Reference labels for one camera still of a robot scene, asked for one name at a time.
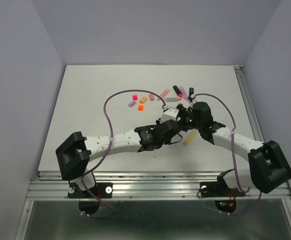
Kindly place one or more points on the bright orange pen cap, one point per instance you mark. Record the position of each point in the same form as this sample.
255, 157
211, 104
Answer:
140, 107

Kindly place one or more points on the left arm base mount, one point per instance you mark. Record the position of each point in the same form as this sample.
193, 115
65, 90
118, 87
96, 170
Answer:
92, 202

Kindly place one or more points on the orange black highlighter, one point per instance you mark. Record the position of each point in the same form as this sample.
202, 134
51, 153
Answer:
191, 91

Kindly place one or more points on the aluminium front rail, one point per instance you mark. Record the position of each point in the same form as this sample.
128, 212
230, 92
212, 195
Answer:
127, 186

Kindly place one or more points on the lilac pen cap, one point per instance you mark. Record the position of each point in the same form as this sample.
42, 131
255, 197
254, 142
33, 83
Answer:
132, 103

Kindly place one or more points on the pastel lilac highlighter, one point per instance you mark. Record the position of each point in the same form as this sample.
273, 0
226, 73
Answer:
183, 93

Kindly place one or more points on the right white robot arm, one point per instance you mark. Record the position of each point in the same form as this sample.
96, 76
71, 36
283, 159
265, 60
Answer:
268, 167

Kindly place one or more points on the pastel orange pen cap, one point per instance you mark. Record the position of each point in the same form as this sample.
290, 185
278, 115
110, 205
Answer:
143, 100

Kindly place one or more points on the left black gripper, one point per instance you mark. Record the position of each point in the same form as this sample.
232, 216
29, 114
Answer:
158, 123

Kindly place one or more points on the pastel orange highlighter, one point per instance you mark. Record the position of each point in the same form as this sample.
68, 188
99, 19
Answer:
164, 94

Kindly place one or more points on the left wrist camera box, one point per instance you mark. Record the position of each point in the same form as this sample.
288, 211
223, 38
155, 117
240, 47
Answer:
169, 114

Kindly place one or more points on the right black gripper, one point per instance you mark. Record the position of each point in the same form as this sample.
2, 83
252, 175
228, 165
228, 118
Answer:
182, 112

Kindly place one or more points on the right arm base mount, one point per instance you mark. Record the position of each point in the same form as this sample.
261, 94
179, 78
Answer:
226, 197

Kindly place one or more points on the aluminium rail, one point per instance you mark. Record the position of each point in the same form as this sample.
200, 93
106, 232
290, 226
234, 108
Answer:
253, 119
127, 186

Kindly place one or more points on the pink black highlighter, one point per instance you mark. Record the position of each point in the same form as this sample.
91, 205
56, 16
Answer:
178, 91

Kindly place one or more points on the clear orange-tip highlighter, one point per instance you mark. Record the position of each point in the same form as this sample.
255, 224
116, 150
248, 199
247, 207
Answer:
172, 99

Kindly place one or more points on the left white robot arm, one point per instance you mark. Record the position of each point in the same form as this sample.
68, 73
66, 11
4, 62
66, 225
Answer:
74, 154

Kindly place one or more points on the pink pen cap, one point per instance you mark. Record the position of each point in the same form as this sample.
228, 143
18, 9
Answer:
134, 97

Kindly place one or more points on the pastel yellow highlighter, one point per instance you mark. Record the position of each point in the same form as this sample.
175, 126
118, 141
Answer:
190, 137

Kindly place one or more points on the aluminium right rail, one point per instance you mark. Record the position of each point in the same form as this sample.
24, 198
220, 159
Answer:
253, 119

